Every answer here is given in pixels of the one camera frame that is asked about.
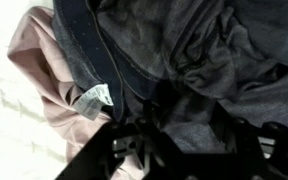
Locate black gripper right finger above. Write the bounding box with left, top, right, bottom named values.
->
left=213, top=104, right=288, bottom=180

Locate pink cloth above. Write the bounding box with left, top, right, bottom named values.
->
left=7, top=5, right=145, bottom=180

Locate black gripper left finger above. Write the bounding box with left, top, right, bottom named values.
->
left=55, top=117, right=185, bottom=180

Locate dark gray cloth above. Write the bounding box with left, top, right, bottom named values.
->
left=52, top=0, right=288, bottom=152

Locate white bed duvet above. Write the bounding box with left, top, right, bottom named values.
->
left=0, top=0, right=65, bottom=180

